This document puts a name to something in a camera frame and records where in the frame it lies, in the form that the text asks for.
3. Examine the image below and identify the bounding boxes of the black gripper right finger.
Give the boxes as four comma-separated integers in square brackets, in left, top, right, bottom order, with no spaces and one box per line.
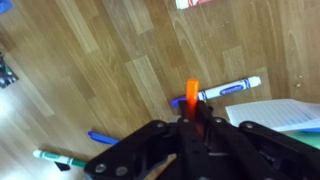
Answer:
[196,100,320,180]

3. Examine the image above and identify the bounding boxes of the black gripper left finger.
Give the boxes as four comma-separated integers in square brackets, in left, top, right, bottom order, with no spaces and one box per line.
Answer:
[84,100,203,180]

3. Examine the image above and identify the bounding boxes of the orange marker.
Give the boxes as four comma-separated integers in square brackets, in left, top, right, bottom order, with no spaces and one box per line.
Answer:
[185,78,200,134]

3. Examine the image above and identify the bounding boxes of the all blue marker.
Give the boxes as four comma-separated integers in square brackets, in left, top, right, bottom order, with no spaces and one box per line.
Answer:
[87,130,120,146]

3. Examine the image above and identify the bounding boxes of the white marker with blue cap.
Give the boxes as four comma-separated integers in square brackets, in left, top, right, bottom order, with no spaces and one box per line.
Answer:
[171,75,262,109]

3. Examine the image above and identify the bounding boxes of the white marker with green cap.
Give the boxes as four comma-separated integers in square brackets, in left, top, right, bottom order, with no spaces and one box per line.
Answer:
[32,149,88,169]

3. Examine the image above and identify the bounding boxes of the small black cap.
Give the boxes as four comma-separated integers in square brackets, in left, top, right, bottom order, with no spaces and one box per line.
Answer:
[54,162,71,172]

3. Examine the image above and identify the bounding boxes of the black aluminium extrusion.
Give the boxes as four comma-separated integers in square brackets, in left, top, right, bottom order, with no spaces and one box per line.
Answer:
[0,53,19,89]

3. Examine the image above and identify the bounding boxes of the short blue tape label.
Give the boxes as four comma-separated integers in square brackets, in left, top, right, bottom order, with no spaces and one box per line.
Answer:
[0,0,14,14]

